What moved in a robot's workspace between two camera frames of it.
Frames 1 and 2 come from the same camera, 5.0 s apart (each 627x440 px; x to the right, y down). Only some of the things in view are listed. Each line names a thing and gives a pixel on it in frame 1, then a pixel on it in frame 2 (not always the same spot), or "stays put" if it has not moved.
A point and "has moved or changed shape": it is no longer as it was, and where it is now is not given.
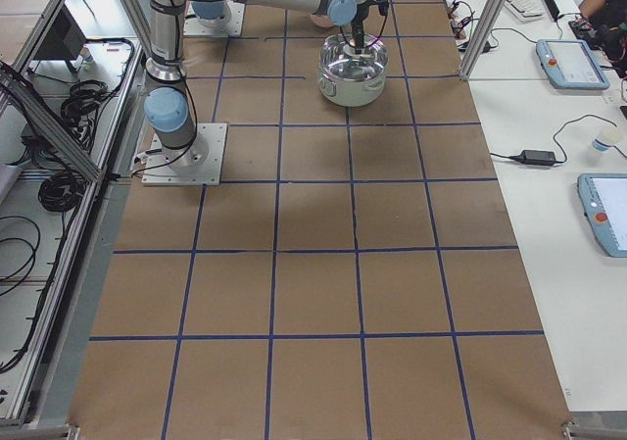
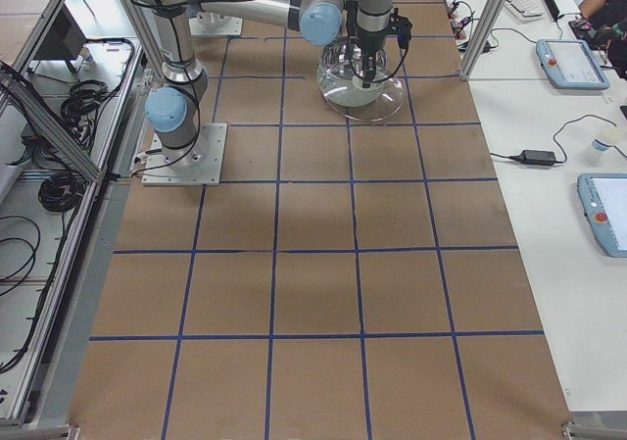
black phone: [550, 2] stays put
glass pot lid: [339, 60] has moved or changed shape
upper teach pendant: [569, 64] stays put
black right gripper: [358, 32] → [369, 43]
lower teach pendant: [603, 199] stays put
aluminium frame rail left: [47, 123] stays put
